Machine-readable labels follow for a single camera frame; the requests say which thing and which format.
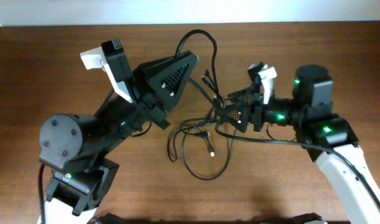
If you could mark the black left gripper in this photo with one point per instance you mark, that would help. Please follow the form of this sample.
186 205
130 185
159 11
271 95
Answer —
145 86

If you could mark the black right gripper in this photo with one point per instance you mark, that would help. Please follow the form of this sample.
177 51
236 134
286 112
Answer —
247 111

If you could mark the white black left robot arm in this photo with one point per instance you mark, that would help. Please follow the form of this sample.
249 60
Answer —
75 147

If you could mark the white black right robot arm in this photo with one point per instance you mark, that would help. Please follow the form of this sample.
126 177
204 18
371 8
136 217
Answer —
328 138

